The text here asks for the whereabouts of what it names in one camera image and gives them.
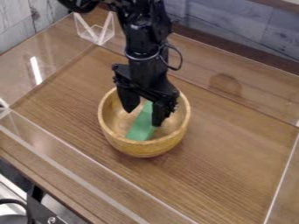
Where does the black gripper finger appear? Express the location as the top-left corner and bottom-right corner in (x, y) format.
(116, 85), (140, 113)
(152, 101), (177, 127)

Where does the clear acrylic corner bracket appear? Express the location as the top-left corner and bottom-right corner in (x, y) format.
(73, 12), (114, 46)

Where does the round wooden bowl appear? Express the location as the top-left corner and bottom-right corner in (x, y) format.
(97, 87), (192, 158)

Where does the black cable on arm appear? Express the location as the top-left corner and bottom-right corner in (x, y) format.
(157, 43), (182, 72)

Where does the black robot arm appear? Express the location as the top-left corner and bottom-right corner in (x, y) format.
(57, 0), (180, 127)

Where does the black metal table leg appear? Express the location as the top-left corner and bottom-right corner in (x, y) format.
(26, 185), (67, 224)

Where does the green rectangular stick block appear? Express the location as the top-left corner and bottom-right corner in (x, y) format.
(125, 101), (154, 141)

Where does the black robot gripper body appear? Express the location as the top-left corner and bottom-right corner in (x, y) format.
(112, 56), (180, 103)

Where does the clear acrylic enclosure wall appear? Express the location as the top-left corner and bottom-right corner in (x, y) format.
(0, 17), (299, 224)

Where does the black cable lower left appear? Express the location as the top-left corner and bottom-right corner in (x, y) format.
(0, 199), (33, 224)

